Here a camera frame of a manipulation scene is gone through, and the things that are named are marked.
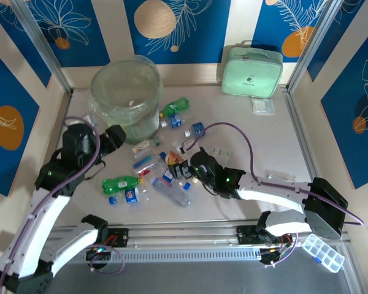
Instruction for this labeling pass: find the clear water bottle barcode label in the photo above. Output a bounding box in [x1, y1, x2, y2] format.
[155, 167, 192, 190]

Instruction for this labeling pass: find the large clear water bottle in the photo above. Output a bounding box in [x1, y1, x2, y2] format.
[149, 176, 193, 209]

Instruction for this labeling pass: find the clear tea bottle bird label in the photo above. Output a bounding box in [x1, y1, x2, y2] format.
[131, 136, 167, 154]

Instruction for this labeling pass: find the green Sprite plastic bottle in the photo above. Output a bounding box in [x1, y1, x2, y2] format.
[101, 175, 145, 196]

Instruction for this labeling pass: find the clear plastic bin liner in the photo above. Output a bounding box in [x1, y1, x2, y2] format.
[88, 54, 166, 129]

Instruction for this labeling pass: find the clear plastic bin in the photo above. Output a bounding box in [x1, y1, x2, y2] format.
[90, 56, 165, 145]

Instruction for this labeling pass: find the crumpled green bottle yellow cap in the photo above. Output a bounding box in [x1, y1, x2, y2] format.
[158, 97, 191, 119]

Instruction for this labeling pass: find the flat clear plastic packet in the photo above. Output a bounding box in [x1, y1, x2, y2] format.
[265, 169, 297, 182]

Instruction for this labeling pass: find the small clear plastic box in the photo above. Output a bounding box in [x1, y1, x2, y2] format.
[251, 97, 276, 116]

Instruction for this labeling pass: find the mint green medicine bag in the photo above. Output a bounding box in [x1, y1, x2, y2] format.
[220, 40, 285, 99]

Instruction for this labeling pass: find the clear plastic pill organizer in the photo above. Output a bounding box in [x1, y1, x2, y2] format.
[300, 233, 347, 273]

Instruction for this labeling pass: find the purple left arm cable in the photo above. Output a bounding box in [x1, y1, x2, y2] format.
[0, 115, 107, 294]

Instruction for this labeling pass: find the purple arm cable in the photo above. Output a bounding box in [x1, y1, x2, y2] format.
[186, 122, 365, 227]
[0, 115, 107, 294]

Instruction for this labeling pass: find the aluminium side rail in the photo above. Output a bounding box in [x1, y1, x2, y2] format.
[283, 86, 361, 294]
[18, 90, 74, 229]

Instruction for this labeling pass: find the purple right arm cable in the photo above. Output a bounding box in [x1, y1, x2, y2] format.
[186, 122, 365, 227]

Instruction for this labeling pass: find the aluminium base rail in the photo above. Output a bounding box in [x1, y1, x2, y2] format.
[14, 217, 350, 249]

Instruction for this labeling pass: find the grey slotted cable duct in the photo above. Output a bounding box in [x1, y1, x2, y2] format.
[53, 247, 266, 265]

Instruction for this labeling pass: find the aluminium frame post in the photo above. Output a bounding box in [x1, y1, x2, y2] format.
[10, 0, 74, 94]
[285, 0, 348, 93]

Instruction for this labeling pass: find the thin purple cable loop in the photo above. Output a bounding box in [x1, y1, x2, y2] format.
[90, 247, 124, 276]
[262, 232, 301, 270]

